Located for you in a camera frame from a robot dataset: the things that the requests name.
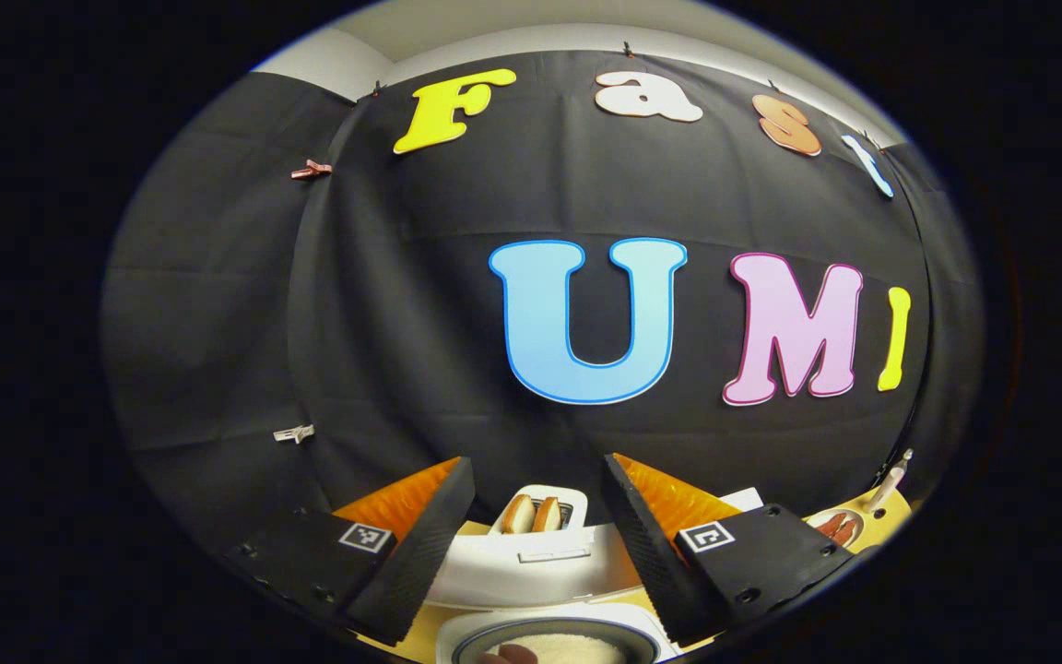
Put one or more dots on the black backdrop cloth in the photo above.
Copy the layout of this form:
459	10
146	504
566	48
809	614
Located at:
402	323

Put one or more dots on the toasted bread slice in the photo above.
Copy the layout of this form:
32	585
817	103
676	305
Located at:
519	515
547	515

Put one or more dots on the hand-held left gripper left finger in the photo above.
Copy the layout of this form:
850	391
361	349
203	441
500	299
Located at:
425	558

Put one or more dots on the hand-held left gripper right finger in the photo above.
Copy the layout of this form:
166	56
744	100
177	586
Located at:
646	553

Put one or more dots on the white rice portion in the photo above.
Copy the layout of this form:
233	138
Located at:
568	650

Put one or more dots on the copper cloth clip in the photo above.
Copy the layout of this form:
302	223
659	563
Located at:
312	170

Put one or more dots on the clear bottle with pink label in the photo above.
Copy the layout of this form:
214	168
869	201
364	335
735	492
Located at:
890	480

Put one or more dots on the white round plate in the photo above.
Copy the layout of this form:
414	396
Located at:
812	524

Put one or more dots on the white cloth clip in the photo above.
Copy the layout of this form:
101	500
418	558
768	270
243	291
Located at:
294	433

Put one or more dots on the white rice cooker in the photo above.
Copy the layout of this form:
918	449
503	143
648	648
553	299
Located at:
494	576

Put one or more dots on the white toaster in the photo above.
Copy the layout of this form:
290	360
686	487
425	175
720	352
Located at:
572	503

